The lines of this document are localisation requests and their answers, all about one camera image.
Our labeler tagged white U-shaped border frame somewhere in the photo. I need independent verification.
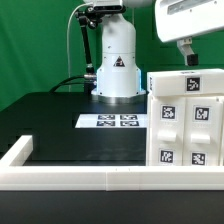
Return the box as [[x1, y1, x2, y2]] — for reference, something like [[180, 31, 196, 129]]
[[0, 135, 224, 191]]

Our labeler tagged white cabinet top block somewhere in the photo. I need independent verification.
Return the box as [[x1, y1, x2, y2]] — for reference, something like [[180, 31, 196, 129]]
[[147, 68, 224, 97]]

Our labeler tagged white cabinet body box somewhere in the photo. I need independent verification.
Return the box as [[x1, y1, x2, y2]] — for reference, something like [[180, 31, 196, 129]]
[[146, 96, 224, 166]]

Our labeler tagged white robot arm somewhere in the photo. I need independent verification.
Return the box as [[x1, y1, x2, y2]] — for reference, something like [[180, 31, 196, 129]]
[[83, 0, 224, 103]]

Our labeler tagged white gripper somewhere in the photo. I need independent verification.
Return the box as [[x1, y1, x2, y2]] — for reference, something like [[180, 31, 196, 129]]
[[155, 0, 224, 66]]

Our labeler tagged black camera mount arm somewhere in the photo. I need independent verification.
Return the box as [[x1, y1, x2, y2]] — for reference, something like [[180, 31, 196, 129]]
[[75, 7, 98, 75]]

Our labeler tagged white cabinet door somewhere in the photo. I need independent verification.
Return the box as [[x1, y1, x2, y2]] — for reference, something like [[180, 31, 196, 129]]
[[183, 97, 223, 166], [149, 97, 185, 166]]

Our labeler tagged white cable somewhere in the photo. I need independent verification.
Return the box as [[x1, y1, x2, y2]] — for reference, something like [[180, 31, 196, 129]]
[[66, 3, 88, 93]]

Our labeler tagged black cable bundle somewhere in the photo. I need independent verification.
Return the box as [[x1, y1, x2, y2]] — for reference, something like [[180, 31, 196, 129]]
[[49, 75, 98, 93]]

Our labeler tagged black camera on mount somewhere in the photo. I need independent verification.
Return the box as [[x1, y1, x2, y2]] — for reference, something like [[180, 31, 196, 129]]
[[87, 0, 126, 14]]

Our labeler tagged white marker base plate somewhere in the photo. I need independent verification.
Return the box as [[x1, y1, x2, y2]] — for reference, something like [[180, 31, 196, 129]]
[[75, 114, 147, 128]]

